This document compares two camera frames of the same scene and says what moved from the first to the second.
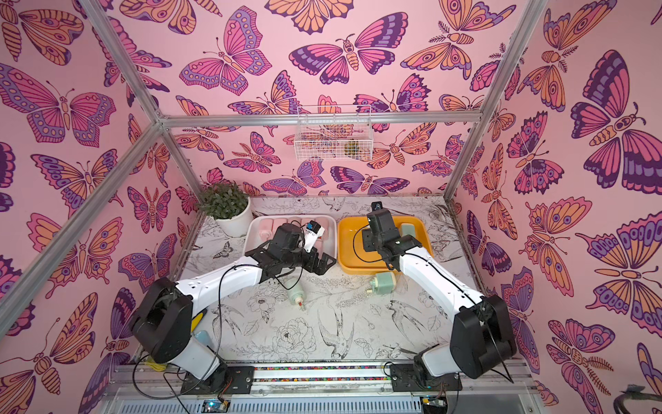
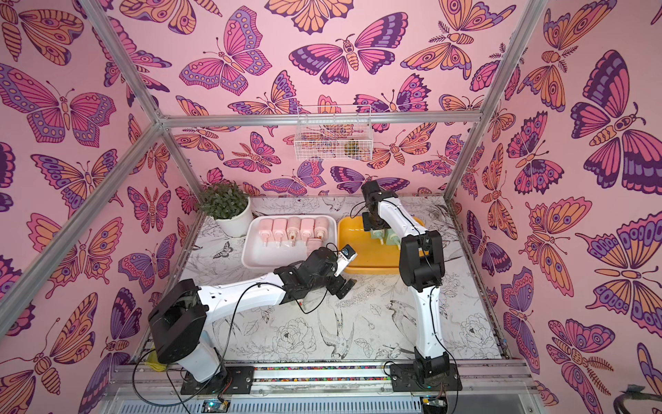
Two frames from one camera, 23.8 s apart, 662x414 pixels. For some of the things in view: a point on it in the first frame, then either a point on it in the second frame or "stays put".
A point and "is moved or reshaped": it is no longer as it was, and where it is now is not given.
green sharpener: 383,283 is moved or reshaped
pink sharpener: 319,246 stays put
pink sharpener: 278,222 stays put
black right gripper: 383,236 → 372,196
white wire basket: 328,134 stays put
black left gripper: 322,268 → 337,288
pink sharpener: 266,229 stays put
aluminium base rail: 326,389 stays put
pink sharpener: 324,222 stays put
